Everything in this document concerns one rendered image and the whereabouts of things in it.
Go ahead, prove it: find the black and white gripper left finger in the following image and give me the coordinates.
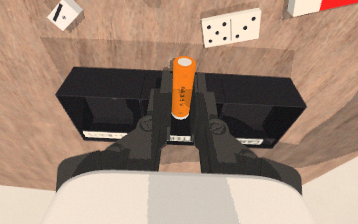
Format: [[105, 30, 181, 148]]
[[56, 71, 173, 192]]

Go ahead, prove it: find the red and white eraser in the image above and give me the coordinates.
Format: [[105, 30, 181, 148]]
[[287, 0, 358, 16]]

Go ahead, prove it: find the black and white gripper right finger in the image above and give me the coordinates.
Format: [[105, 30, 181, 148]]
[[190, 72, 302, 196]]

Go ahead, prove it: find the white domino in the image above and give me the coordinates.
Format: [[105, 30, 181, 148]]
[[202, 8, 261, 47]]

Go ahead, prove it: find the black rack of bins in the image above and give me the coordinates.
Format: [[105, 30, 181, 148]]
[[58, 67, 305, 149]]

